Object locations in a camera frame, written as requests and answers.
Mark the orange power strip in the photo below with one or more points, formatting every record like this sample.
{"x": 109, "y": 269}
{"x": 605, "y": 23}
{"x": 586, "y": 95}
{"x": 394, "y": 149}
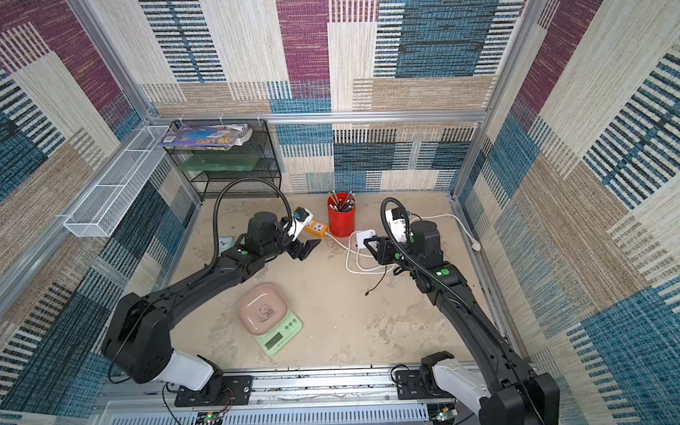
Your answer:
{"x": 315, "y": 228}

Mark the pink panda scale bowl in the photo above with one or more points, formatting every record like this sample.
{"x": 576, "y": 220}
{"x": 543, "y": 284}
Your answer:
{"x": 262, "y": 309}

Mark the small teal square clock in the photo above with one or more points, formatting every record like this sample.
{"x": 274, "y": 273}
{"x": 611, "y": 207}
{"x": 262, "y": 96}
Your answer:
{"x": 225, "y": 243}

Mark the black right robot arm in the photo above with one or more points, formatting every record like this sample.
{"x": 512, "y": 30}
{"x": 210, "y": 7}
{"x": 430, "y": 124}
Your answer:
{"x": 507, "y": 389}

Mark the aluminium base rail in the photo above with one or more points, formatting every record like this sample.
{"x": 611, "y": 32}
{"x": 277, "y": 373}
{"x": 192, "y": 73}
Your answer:
{"x": 368, "y": 394}

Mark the colourful magazine on shelf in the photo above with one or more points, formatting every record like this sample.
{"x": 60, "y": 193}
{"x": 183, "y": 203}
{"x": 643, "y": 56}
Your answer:
{"x": 210, "y": 137}

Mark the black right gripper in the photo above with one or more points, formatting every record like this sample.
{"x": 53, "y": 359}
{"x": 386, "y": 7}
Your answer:
{"x": 384, "y": 252}

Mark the pencils in cup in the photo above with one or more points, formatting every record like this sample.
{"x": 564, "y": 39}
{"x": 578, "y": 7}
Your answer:
{"x": 341, "y": 202}

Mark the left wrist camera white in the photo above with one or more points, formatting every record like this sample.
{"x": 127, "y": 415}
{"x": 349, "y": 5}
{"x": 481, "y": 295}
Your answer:
{"x": 300, "y": 219}

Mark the green electronic kitchen scale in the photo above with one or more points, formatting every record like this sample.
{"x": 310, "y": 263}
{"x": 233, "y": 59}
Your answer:
{"x": 280, "y": 335}

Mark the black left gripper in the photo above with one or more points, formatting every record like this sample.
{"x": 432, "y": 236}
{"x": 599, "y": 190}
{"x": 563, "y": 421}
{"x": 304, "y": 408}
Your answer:
{"x": 304, "y": 254}

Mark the red pencil cup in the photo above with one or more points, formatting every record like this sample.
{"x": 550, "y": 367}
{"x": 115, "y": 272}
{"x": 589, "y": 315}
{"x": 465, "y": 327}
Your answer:
{"x": 341, "y": 224}

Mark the black wire mesh shelf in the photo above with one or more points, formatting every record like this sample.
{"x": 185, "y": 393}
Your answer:
{"x": 210, "y": 171}

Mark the white wire mesh basket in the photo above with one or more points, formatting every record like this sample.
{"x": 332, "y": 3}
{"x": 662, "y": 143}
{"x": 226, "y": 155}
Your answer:
{"x": 100, "y": 212}

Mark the white usb charger adapter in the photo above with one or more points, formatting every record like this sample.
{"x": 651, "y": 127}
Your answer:
{"x": 362, "y": 236}

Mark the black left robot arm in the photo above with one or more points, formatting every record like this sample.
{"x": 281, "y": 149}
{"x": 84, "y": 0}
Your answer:
{"x": 138, "y": 340}

